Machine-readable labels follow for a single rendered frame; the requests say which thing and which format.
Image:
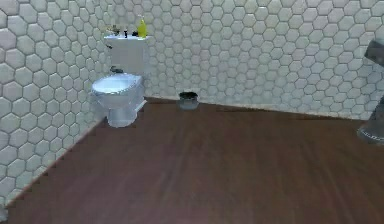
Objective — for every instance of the grey round bin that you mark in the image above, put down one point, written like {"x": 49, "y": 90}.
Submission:
{"x": 188, "y": 100}

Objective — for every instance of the white toilet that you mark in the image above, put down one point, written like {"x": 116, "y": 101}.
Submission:
{"x": 117, "y": 83}

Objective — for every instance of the yellow spray bottle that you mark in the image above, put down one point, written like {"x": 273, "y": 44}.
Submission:
{"x": 142, "y": 29}

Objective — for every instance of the small black candle holder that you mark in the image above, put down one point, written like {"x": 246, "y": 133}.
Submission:
{"x": 125, "y": 33}

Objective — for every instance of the grey pedestal sink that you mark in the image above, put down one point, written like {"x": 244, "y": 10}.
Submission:
{"x": 373, "y": 126}

